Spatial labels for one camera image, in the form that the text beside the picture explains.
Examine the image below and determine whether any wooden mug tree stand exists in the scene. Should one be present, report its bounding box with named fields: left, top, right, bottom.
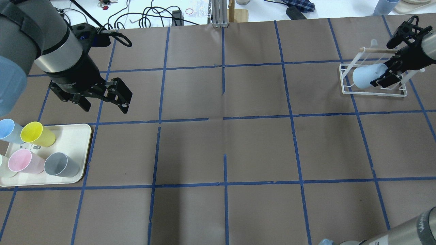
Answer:
left=227, top=0, right=249, bottom=23

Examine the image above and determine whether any black power adapter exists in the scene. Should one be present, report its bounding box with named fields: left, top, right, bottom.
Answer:
left=171, top=10, right=184, bottom=26

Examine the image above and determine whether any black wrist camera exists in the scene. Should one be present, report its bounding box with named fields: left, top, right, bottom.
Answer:
left=70, top=23, right=111, bottom=50

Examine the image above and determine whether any pink cup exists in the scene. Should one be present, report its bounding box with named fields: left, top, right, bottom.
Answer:
left=8, top=149, right=45, bottom=174

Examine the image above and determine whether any light blue cup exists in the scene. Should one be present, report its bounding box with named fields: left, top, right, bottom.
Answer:
left=352, top=63, right=388, bottom=89

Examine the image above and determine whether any cream white cup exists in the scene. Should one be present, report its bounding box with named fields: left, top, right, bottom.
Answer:
left=0, top=155, right=17, bottom=178

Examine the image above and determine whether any plaid folded umbrella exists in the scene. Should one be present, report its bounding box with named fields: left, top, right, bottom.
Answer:
left=282, top=0, right=315, bottom=13

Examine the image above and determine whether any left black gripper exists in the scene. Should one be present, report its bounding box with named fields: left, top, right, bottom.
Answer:
left=49, top=73, right=133, bottom=114

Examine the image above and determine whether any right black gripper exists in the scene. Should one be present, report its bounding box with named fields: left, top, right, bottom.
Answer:
left=370, top=15, right=435, bottom=88

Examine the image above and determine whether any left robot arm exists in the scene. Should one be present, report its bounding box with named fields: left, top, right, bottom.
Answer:
left=0, top=0, right=133, bottom=116

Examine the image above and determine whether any blue cup on bench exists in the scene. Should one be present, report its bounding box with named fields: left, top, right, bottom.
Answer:
left=372, top=0, right=400, bottom=16

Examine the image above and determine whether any yellow cup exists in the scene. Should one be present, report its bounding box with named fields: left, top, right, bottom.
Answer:
left=20, top=121, right=56, bottom=147

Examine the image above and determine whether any cream plate tray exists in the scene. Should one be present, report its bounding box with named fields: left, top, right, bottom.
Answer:
left=394, top=0, right=436, bottom=14

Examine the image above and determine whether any cream plastic tray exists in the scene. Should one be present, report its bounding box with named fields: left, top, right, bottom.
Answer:
left=0, top=124, right=93, bottom=187

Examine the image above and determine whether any white wire cup rack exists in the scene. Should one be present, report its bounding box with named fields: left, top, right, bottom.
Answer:
left=339, top=39, right=425, bottom=98

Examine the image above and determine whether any grey cup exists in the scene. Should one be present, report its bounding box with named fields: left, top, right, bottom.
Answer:
left=44, top=152, right=80, bottom=177

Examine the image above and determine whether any blue cup on tray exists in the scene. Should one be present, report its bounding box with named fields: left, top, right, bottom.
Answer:
left=0, top=118, right=24, bottom=144

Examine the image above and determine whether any black cable bundle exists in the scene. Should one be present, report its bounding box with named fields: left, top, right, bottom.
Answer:
left=109, top=0, right=208, bottom=28

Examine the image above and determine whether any aluminium frame post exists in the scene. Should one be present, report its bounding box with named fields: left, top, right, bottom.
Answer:
left=210, top=0, right=228, bottom=28

